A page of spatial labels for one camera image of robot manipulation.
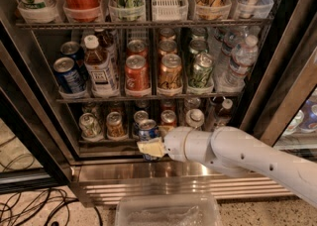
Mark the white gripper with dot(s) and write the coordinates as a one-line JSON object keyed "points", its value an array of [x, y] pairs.
{"points": [[174, 144]]}

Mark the blue pepsi can bottom shelf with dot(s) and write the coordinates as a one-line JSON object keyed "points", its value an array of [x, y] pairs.
{"points": [[148, 129]]}

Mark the blue pepsi can shelf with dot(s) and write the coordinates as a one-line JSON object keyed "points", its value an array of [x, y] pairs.
{"points": [[66, 73], [148, 129]]}

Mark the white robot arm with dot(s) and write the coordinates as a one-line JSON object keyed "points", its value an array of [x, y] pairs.
{"points": [[233, 152]]}

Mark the red coke can bottom shelf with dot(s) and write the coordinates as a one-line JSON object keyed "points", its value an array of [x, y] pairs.
{"points": [[168, 118]]}

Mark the red coke can shelf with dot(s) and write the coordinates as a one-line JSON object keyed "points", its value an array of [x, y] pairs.
{"points": [[137, 73], [168, 118]]}

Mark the blue pepsi can behind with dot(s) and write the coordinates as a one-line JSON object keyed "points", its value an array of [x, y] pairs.
{"points": [[139, 116]]}

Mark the clear water bottle bottom shelf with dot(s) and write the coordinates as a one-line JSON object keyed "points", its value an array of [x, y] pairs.
{"points": [[194, 118]]}

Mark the orange can bottom shelf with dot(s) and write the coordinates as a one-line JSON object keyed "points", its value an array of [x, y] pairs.
{"points": [[115, 128]]}

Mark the red coke can middle shelf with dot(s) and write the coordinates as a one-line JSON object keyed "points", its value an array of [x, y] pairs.
{"points": [[137, 73]]}

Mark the tea bottle bottom shelf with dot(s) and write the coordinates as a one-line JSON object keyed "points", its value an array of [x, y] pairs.
{"points": [[220, 115]]}

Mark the green white can bottom shelf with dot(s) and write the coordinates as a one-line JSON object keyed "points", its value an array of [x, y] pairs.
{"points": [[89, 126]]}

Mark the steel fridge bottom grille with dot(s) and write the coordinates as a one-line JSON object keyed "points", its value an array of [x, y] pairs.
{"points": [[106, 182]]}

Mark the rear gold can middle shelf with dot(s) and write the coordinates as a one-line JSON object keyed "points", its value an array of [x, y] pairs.
{"points": [[167, 47]]}

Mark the rear coke can middle shelf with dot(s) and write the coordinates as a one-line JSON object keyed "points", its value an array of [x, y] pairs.
{"points": [[137, 47]]}

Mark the rear green can middle shelf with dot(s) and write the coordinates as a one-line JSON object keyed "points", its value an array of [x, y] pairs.
{"points": [[196, 47]]}

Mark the blue pepsi can middle shelf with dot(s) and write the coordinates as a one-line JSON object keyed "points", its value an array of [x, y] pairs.
{"points": [[66, 73]]}

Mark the water bottle middle shelf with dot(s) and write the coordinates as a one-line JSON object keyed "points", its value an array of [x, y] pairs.
{"points": [[243, 56]]}

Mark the rear pepsi can middle shelf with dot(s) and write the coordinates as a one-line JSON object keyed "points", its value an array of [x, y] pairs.
{"points": [[74, 50]]}

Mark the fridge glass door right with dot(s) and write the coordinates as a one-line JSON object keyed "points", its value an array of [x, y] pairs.
{"points": [[278, 104]]}

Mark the clear plastic container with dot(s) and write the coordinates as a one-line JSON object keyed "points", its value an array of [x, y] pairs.
{"points": [[168, 210]]}

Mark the tea bottle white cap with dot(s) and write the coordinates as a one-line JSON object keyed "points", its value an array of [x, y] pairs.
{"points": [[100, 68]]}

